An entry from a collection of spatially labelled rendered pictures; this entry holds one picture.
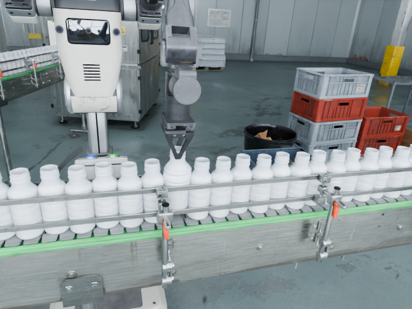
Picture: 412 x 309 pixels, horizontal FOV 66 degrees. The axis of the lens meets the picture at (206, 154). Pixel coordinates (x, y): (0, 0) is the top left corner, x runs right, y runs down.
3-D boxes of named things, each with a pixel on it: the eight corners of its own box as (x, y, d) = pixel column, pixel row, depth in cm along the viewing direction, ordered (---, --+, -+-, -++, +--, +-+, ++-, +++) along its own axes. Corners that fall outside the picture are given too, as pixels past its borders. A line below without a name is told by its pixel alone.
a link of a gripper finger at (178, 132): (187, 151, 82) (188, 116, 78) (194, 162, 75) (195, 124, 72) (160, 152, 80) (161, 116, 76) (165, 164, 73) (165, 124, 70)
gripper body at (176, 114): (186, 118, 80) (187, 89, 78) (195, 130, 71) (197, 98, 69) (160, 119, 79) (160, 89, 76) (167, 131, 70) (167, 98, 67)
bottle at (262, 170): (262, 202, 94) (270, 151, 88) (271, 213, 89) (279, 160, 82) (243, 204, 93) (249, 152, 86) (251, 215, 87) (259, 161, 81)
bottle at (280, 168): (269, 211, 90) (278, 159, 83) (260, 200, 95) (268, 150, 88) (288, 209, 91) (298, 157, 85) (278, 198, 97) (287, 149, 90)
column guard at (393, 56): (384, 86, 922) (395, 46, 878) (374, 83, 957) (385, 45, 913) (395, 86, 932) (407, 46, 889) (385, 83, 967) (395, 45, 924)
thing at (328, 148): (305, 166, 309) (309, 145, 301) (281, 151, 344) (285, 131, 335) (352, 160, 331) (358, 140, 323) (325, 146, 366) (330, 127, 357)
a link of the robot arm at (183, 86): (198, 40, 71) (159, 38, 68) (213, 43, 60) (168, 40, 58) (195, 93, 75) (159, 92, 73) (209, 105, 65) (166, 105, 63)
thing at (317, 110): (315, 122, 292) (320, 99, 283) (289, 111, 327) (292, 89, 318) (363, 119, 315) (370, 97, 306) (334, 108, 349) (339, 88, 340)
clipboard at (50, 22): (50, 45, 406) (46, 18, 393) (68, 46, 405) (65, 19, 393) (48, 46, 402) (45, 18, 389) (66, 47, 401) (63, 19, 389)
